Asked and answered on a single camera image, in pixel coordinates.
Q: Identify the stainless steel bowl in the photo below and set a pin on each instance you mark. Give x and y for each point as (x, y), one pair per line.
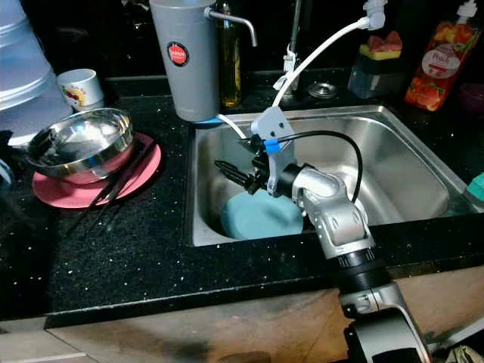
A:
(79, 144)

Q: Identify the pink plastic plate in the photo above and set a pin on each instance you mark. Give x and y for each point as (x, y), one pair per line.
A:
(64, 195)

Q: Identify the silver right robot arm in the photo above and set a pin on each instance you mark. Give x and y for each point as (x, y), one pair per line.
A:
(340, 219)

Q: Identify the teal plate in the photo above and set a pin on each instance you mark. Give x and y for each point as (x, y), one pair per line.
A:
(261, 218)

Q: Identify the grey water filter canister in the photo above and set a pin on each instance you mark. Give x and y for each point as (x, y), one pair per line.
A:
(185, 91)

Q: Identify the glass oil bottle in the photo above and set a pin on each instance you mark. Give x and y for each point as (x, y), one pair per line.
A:
(229, 76)

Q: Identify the round metal hole cover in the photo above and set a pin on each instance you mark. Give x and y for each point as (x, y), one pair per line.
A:
(323, 90)

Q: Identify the white cloth tie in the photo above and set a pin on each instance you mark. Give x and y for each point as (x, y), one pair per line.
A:
(289, 64)

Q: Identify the dark metal faucet pipe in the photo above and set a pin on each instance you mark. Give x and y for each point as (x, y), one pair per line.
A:
(295, 26)

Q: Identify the black sponge holder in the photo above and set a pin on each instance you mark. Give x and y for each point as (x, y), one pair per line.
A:
(374, 79)

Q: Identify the brown cabinet front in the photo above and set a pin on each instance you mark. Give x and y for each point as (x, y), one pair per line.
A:
(197, 325)

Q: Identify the stainless steel sink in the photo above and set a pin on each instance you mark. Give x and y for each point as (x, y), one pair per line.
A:
(416, 166)

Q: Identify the yellow pink sponge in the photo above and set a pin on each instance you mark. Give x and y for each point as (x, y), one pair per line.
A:
(380, 47)

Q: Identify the white Hello Kitty mug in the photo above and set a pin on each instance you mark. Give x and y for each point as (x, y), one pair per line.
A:
(79, 91)

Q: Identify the white faucet diverter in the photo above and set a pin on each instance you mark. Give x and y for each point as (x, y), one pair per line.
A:
(374, 15)

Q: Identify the teal plastic item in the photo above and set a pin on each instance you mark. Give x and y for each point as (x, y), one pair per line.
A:
(476, 190)

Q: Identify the crumpled green bag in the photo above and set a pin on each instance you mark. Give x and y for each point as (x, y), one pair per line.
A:
(461, 353)

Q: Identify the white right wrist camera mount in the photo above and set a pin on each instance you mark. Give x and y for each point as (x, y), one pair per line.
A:
(272, 122)

